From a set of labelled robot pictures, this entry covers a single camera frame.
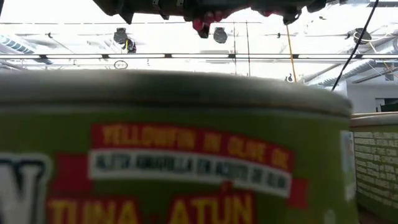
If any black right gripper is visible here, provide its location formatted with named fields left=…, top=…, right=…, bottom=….
left=92, top=0, right=327, bottom=39

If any tuna can silver lid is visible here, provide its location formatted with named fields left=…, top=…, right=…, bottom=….
left=0, top=68, right=361, bottom=224
left=349, top=111, right=398, bottom=222

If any ceiling light bar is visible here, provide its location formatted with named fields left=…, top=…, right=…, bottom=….
left=0, top=53, right=398, bottom=60

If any yellow cable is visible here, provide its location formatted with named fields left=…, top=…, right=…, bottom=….
left=285, top=24, right=299, bottom=83

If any ceiling air duct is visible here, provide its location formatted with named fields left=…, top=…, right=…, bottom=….
left=0, top=34, right=35, bottom=55
left=317, top=58, right=398, bottom=88

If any black diagonal cable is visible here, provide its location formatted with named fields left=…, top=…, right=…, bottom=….
left=330, top=0, right=381, bottom=92

